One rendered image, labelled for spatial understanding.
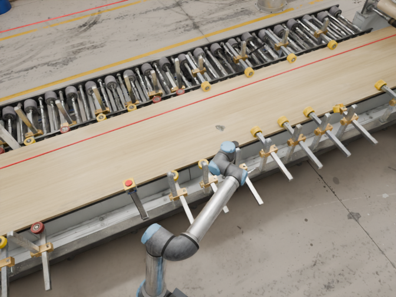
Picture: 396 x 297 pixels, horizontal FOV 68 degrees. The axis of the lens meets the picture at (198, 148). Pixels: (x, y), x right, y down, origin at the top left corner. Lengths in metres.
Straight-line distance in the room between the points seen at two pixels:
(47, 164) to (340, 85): 2.62
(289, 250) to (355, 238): 0.64
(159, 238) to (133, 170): 0.94
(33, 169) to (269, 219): 2.16
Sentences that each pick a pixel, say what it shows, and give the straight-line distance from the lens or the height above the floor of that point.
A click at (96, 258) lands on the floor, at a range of 3.09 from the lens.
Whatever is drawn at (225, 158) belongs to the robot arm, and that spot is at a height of 1.33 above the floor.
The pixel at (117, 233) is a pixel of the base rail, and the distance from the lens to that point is 2.33.
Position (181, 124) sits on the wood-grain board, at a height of 0.90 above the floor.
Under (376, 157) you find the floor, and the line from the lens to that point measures 3.81.
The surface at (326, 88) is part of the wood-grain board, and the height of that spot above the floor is 0.90.
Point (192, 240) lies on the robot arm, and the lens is 1.46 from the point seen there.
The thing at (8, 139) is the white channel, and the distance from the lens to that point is 2.81.
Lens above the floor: 2.79
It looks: 54 degrees down
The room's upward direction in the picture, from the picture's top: 5 degrees counter-clockwise
